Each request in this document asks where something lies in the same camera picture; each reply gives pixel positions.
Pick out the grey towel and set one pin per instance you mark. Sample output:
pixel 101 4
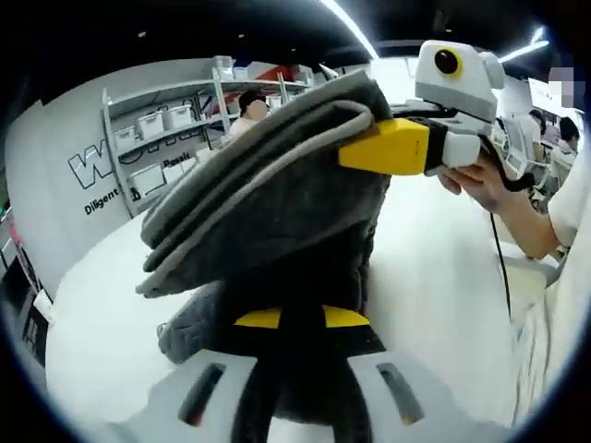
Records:
pixel 277 221

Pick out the person's right hand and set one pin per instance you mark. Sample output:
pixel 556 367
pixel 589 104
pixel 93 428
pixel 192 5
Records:
pixel 480 184

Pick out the ceiling light strip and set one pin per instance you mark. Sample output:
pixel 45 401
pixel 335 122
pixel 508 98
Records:
pixel 351 27
pixel 526 46

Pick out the white display board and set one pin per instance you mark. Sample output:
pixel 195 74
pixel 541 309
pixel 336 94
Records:
pixel 540 94

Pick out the person's white shirt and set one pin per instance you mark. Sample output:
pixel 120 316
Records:
pixel 554 346

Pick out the black equipment cart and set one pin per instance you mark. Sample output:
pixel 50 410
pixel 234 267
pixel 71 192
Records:
pixel 27 323

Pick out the white chair armrest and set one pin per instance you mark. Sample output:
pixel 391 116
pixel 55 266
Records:
pixel 531 266

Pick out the grey metal shelf rack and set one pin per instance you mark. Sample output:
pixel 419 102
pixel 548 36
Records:
pixel 161 92

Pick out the row of white storage boxes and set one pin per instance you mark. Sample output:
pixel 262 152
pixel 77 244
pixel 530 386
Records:
pixel 150 125

